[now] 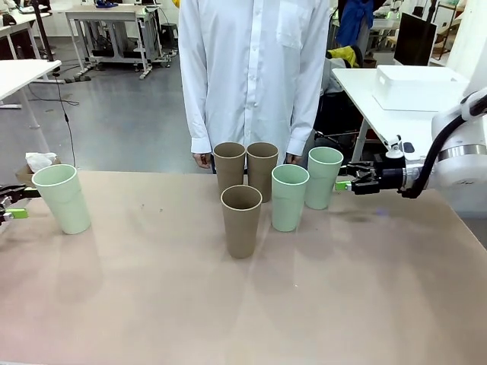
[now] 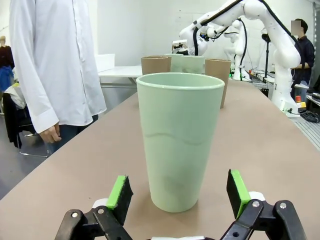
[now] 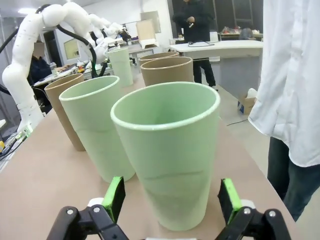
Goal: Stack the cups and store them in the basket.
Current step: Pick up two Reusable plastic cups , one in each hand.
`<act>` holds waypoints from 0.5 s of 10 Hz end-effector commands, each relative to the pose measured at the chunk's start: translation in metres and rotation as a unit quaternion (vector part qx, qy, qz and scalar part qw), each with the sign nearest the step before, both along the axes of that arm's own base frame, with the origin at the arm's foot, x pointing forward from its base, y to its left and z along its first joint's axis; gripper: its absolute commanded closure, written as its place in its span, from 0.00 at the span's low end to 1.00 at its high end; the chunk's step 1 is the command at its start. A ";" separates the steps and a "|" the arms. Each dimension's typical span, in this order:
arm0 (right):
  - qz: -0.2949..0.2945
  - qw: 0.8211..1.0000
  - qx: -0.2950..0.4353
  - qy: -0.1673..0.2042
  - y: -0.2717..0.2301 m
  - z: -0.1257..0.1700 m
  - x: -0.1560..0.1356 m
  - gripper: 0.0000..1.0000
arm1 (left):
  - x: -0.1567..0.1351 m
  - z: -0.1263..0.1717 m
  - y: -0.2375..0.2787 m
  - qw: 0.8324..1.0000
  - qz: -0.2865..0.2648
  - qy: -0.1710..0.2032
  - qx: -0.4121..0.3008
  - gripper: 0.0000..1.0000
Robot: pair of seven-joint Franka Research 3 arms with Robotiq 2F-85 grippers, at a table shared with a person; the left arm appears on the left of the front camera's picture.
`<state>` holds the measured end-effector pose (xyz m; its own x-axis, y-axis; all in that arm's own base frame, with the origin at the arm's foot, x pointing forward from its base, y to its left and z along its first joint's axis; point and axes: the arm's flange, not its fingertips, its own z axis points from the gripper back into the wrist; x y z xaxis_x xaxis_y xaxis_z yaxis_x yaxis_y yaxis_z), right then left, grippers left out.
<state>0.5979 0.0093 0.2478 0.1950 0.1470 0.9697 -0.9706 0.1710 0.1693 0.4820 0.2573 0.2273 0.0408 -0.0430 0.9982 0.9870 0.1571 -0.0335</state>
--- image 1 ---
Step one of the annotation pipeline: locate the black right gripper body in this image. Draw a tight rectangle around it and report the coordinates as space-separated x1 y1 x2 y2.
371 161 406 193

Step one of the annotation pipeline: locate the light green plastic cup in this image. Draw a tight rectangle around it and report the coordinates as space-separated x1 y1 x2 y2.
31 163 92 236
304 146 345 211
271 164 310 233

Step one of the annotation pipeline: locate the white plastic basket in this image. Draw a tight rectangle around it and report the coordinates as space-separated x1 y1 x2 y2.
371 65 471 112

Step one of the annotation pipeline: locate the person's left forearm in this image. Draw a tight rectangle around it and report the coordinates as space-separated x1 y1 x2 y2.
287 94 317 155

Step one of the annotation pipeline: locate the person's right forearm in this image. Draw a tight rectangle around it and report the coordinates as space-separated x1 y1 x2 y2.
188 94 214 155

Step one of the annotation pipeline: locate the person's right hand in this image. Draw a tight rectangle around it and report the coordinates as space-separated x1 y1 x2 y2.
193 151 212 170

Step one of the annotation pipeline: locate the small cardboard box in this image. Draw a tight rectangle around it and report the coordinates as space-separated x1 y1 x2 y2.
14 157 64 188

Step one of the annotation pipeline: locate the white plastic bag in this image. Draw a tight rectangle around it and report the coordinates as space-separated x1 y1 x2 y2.
25 151 58 172

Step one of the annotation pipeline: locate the white side table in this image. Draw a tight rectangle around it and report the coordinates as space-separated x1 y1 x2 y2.
331 66 473 163

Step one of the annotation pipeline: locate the brown plastic cup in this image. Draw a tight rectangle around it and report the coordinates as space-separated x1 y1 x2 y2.
212 141 247 195
220 185 263 259
246 141 280 204

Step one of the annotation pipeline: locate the black chair with yellow bag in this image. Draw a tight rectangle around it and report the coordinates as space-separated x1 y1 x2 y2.
314 44 366 160

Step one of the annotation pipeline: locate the white table with white legs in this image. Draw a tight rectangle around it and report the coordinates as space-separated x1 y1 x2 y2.
0 59 62 153

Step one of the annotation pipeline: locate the black computer monitor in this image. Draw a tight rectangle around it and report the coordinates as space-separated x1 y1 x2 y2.
393 11 438 68

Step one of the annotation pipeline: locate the person in white shirt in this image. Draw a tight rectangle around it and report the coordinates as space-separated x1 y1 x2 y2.
177 0 331 168

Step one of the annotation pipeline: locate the blue jacket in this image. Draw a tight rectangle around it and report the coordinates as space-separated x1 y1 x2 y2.
336 0 376 49

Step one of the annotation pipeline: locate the black stand pole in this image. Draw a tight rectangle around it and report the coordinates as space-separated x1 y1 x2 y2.
30 0 62 83

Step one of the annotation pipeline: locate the white background desk row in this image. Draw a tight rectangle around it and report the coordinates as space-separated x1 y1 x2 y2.
0 7 53 60

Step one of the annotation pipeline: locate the white height-adjustable desk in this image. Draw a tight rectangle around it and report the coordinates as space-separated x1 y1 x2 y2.
64 5 161 81

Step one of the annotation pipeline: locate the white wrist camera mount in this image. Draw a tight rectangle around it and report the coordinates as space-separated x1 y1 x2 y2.
384 135 418 160

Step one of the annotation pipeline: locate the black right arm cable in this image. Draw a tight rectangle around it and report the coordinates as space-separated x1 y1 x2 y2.
397 89 487 199

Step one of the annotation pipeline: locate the thin black floor cable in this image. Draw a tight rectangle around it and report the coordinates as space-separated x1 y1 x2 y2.
55 74 77 168

